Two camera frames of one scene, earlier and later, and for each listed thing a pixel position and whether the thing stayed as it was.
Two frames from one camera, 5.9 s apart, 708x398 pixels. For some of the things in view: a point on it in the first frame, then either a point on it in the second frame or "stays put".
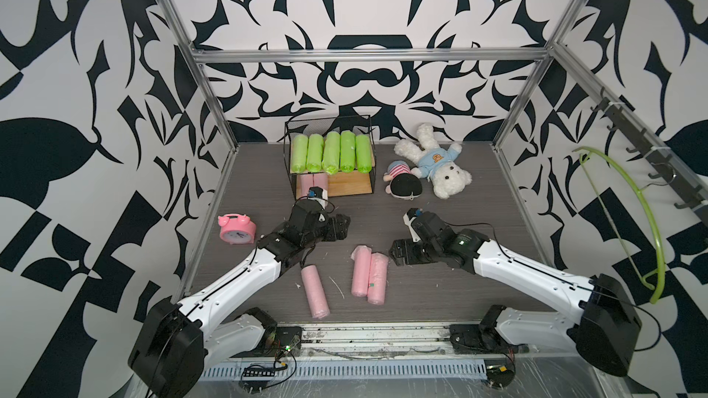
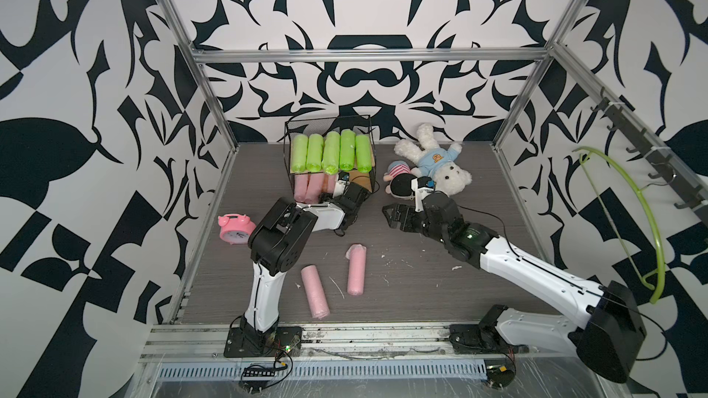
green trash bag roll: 363,153 stays put
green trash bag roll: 299,152 stays put
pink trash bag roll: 314,292 stays put
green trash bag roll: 348,144 stays put
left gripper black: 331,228 → 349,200
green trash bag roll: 315,151 stays put
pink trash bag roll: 378,278 → 328,182
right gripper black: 406,257 → 407,209
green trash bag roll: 331,160 stays put
